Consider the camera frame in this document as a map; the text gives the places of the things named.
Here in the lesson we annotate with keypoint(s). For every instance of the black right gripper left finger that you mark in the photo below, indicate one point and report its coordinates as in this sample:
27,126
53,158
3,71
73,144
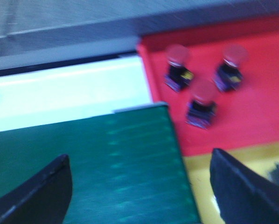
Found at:
42,199

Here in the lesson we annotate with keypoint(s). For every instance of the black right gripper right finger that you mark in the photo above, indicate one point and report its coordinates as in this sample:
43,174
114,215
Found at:
243,196

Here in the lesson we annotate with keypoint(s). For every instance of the red mushroom push button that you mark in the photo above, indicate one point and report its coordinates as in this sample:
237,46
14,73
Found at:
202,106

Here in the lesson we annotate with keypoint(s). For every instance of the yellow plastic tray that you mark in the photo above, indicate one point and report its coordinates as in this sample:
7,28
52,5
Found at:
262,159

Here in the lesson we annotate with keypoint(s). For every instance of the green conveyor belt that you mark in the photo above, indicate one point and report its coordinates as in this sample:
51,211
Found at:
126,166

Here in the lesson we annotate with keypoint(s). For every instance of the white base panel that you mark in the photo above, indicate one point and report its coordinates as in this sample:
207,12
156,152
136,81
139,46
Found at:
55,57

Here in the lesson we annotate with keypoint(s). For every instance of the grey stone slab right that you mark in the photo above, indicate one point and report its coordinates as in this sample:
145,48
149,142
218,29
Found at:
30,25

